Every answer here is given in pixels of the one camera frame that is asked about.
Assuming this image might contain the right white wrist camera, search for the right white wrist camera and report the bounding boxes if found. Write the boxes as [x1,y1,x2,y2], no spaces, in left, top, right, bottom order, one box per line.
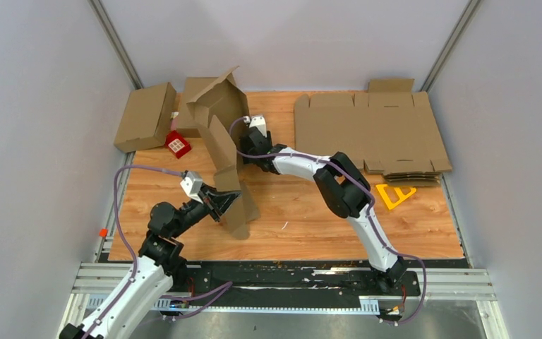
[248,114,267,137]

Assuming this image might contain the pink white small item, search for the pink white small item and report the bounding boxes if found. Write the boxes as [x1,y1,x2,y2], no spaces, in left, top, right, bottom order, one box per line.
[170,112,179,131]

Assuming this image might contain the stack of flat cardboard sheets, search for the stack of flat cardboard sheets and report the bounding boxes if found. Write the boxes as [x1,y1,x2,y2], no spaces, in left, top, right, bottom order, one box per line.
[294,78,452,187]

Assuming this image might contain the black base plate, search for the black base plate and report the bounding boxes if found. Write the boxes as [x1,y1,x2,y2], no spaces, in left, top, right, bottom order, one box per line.
[149,259,471,311]

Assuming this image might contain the cardboard box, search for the cardboard box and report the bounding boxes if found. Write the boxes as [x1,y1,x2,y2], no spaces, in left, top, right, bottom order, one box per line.
[175,77,224,138]
[186,66,262,241]
[114,82,176,153]

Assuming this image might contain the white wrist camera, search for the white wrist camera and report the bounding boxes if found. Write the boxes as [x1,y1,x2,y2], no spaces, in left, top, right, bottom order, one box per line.
[248,114,267,137]
[180,171,203,203]

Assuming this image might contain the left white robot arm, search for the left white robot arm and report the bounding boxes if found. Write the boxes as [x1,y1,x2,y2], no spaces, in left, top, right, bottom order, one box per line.
[59,184,241,338]

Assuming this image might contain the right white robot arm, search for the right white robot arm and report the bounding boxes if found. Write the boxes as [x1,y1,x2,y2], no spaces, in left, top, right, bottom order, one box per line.
[238,127,407,295]

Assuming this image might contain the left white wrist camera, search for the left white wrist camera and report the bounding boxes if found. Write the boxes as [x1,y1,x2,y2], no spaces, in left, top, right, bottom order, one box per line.
[180,171,203,203]

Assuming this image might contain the folded cardboard box upright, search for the folded cardboard box upright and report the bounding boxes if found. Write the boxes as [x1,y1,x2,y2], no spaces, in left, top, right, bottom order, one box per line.
[175,77,224,138]

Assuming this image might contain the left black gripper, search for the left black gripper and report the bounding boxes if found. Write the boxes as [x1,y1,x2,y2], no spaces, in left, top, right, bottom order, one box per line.
[170,182,241,239]

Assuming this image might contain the red plastic block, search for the red plastic block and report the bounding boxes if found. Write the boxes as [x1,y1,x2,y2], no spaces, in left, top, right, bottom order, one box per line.
[164,130,192,159]

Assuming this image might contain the yellow plastic wedge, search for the yellow plastic wedge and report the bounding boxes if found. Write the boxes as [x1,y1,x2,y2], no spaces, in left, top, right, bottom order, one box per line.
[375,184,417,210]

